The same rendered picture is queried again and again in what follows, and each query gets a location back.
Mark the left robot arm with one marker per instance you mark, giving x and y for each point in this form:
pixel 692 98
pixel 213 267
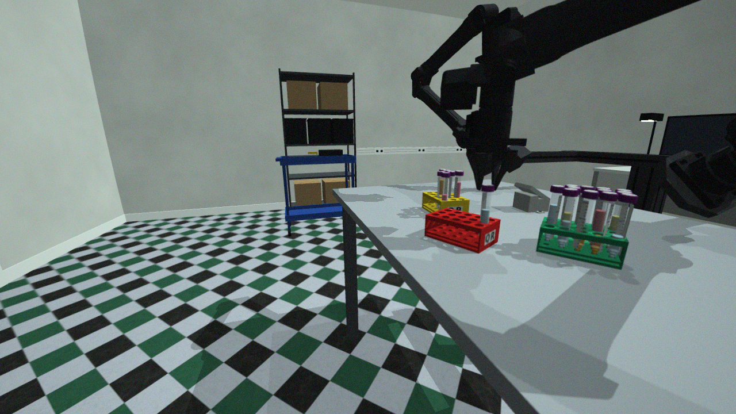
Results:
pixel 554 31

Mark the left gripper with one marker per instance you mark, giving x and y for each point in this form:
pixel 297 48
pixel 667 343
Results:
pixel 492 136

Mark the red tube rack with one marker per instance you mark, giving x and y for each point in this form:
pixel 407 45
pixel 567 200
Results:
pixel 458 228

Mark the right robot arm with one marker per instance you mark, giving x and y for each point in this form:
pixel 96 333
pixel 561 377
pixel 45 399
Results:
pixel 483 18

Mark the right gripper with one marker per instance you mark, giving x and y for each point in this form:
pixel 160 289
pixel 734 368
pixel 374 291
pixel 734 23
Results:
pixel 481 59

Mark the green tube rack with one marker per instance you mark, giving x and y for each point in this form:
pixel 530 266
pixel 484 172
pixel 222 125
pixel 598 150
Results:
pixel 585 255

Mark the yellow tube rack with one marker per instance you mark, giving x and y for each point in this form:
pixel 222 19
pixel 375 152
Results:
pixel 430 199

